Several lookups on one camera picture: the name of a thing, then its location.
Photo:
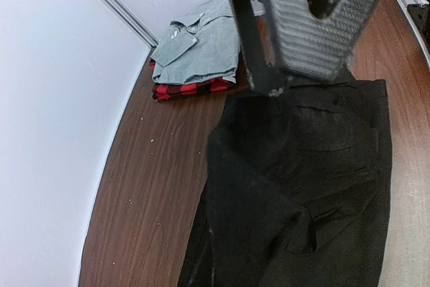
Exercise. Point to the red black plaid shirt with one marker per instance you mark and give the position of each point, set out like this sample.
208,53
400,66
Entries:
163,92

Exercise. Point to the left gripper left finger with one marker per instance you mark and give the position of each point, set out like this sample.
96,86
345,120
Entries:
262,77

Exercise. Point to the right aluminium frame post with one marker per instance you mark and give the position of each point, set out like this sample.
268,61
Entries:
118,8

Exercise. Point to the black long sleeve shirt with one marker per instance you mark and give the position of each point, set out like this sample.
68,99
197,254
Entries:
298,189

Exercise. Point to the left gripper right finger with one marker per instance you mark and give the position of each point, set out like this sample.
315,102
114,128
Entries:
314,47

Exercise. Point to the grey shirt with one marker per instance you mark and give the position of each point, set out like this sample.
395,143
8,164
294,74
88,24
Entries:
198,47

